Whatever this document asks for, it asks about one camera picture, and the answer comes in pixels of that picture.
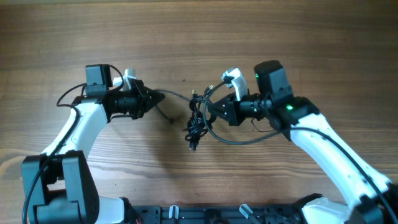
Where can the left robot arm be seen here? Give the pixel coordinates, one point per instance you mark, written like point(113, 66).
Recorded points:
point(58, 184)

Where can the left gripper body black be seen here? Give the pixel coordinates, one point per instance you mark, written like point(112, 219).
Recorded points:
point(137, 86)

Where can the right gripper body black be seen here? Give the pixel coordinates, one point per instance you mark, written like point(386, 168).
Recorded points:
point(234, 106)

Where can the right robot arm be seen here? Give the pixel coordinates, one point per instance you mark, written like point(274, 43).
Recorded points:
point(370, 196)

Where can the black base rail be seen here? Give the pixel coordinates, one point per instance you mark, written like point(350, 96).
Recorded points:
point(266, 214)

